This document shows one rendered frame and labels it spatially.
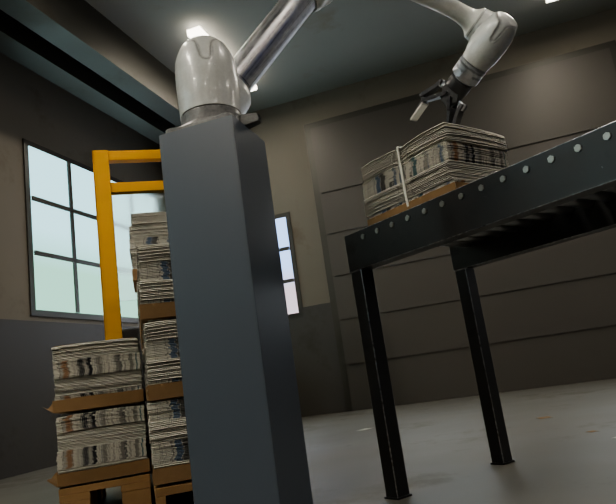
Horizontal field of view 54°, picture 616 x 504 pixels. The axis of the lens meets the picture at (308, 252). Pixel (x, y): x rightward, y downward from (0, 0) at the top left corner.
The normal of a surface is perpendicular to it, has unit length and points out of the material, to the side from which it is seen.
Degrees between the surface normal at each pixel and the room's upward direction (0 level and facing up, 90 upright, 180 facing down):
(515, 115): 90
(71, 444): 91
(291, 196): 90
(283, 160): 90
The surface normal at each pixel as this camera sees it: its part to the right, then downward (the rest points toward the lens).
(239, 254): -0.32, -0.15
